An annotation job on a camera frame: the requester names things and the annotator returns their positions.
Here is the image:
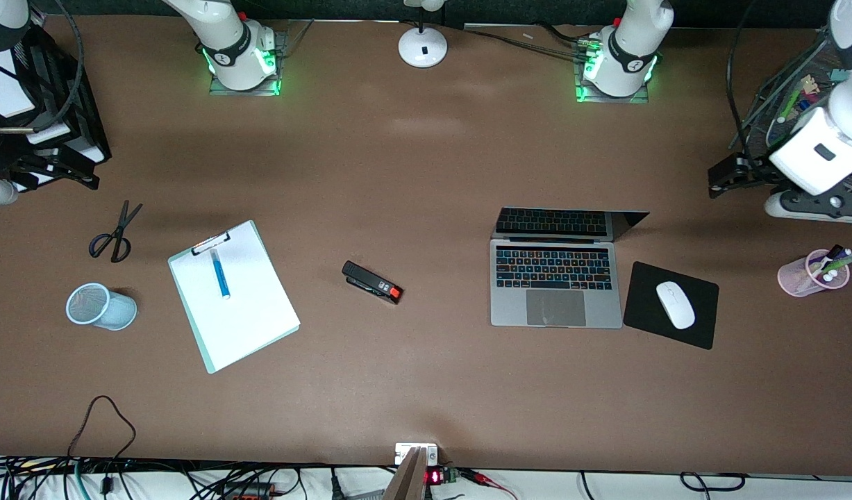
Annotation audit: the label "silver laptop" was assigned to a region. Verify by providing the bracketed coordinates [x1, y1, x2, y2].
[490, 207, 651, 329]

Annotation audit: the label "green marker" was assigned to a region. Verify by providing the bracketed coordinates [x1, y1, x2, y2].
[778, 89, 803, 124]

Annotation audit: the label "black stacked paper tray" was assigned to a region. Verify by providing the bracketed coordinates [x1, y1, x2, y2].
[0, 24, 112, 192]

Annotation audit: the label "white paper stack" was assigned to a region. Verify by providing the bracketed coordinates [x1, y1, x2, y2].
[0, 52, 36, 119]

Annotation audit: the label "black scissors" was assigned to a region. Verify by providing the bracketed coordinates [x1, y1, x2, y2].
[88, 200, 144, 264]

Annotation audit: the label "pink translucent pen cup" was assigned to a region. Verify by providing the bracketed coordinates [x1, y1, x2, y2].
[777, 249, 851, 299]

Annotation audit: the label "white computer mouse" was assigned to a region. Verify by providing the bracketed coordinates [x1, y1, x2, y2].
[655, 281, 696, 331]

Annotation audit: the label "black mesh desk organizer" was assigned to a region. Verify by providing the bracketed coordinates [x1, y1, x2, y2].
[735, 28, 852, 202]

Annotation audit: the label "blue mesh pen cup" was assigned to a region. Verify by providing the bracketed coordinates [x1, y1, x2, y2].
[65, 282, 138, 332]

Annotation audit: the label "black mouse pad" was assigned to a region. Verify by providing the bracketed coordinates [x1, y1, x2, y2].
[622, 261, 720, 351]

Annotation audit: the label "white paper sheet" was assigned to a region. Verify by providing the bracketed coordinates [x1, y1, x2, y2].
[169, 222, 300, 370]

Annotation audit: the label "teal clipboard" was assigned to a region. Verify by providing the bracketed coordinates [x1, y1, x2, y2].
[167, 220, 301, 374]

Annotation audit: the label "white desk lamp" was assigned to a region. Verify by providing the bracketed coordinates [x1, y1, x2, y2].
[398, 0, 449, 69]

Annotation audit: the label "black stapler orange tip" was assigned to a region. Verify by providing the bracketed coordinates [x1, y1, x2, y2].
[341, 260, 404, 306]

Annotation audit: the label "black orange power connector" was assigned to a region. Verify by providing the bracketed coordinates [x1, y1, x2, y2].
[221, 481, 274, 500]

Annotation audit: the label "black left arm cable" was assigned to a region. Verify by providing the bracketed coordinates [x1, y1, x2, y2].
[726, 0, 760, 150]

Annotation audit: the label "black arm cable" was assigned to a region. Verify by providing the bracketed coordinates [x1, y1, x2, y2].
[726, 0, 760, 150]
[33, 0, 87, 133]

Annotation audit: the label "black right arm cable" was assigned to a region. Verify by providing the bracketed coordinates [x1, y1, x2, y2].
[33, 0, 87, 133]

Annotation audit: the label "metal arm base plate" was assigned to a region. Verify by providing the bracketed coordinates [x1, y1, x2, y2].
[209, 31, 282, 97]
[575, 31, 650, 105]

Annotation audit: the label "thin black cable loop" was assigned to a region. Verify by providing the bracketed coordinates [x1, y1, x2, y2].
[67, 395, 137, 463]

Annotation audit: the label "black base power cable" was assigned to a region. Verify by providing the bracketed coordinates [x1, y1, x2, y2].
[464, 23, 600, 60]

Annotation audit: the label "white clamp bracket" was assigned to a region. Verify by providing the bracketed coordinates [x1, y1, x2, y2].
[395, 443, 439, 466]

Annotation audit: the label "wooden camera post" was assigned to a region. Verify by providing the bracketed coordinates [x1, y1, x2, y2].
[383, 447, 428, 500]

